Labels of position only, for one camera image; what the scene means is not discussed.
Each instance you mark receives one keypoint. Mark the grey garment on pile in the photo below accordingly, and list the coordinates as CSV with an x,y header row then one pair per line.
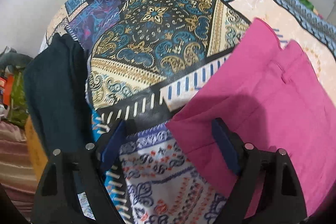
x,y
12,60

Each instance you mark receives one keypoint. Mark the orange box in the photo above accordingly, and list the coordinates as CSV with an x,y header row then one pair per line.
x,y
7,85

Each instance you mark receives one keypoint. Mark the pink pants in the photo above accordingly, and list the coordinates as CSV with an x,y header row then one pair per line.
x,y
271,97

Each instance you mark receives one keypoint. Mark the dark navy folded garment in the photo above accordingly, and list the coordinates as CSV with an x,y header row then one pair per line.
x,y
54,85

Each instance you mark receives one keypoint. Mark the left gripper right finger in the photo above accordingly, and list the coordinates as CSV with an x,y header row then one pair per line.
x,y
281,199

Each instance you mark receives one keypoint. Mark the striped brown curtain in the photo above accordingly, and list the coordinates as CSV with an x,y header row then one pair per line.
x,y
17,174

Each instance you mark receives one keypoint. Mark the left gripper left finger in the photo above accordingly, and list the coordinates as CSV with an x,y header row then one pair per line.
x,y
71,188

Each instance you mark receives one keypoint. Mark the blue patchwork bedspread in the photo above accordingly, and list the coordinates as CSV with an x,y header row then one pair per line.
x,y
146,59

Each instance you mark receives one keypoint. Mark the green patterned bag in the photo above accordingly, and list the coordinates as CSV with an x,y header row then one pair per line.
x,y
18,112

